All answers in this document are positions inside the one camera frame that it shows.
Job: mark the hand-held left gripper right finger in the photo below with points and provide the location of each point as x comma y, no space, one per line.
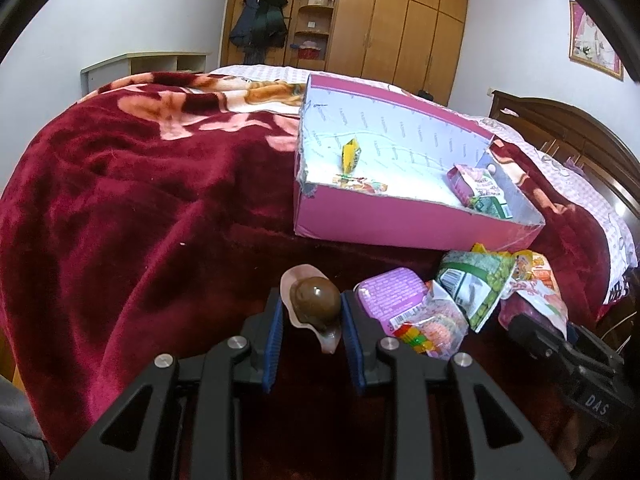
353,345

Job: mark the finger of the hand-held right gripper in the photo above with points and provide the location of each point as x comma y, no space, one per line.
537,340
592,347

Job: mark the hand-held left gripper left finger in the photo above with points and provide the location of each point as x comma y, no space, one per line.
272,342

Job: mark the pink snack packet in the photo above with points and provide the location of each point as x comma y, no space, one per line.
535,305

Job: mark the braised egg packet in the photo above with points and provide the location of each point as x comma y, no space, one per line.
315,302

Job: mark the orange printed snack packet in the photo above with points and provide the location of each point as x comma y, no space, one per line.
532,267

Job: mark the colourful gummy packet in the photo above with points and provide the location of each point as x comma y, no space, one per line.
435,330
360,183

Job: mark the green pea snack packet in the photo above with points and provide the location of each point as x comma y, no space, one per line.
475,280

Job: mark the pink cardboard box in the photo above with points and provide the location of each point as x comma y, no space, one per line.
400,220

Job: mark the small green snack packet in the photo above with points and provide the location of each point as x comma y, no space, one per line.
492,207

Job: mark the yellow candy packet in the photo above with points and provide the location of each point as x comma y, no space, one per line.
351,156

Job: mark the dark wooden headboard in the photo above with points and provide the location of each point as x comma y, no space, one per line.
575,130

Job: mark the red floral blanket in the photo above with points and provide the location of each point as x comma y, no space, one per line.
125,185

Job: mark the small black object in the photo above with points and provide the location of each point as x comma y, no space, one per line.
426,96

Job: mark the person's grey clothing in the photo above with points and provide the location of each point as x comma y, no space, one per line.
17,425

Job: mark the red pot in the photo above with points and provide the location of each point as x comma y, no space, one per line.
310,51

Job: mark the low grey shelf unit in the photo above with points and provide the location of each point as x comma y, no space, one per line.
105,72

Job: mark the black hanging coat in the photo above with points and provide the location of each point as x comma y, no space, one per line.
244,25

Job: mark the dark green hanging coat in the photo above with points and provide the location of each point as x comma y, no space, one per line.
270,22

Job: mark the wooden wardrobe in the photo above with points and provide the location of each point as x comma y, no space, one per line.
390,25

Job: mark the white round box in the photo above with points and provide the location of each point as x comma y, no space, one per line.
321,0

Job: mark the framed wall picture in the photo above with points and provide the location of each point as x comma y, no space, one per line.
595,40

